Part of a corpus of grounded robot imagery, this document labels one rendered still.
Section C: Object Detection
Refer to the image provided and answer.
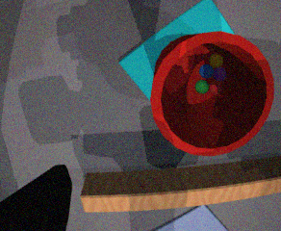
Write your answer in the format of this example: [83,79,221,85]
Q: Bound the red cup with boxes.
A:
[151,31,274,157]

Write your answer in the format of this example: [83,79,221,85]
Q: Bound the brown flat bar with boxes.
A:
[80,155,281,213]

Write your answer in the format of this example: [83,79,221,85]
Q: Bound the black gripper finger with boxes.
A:
[0,165,72,231]

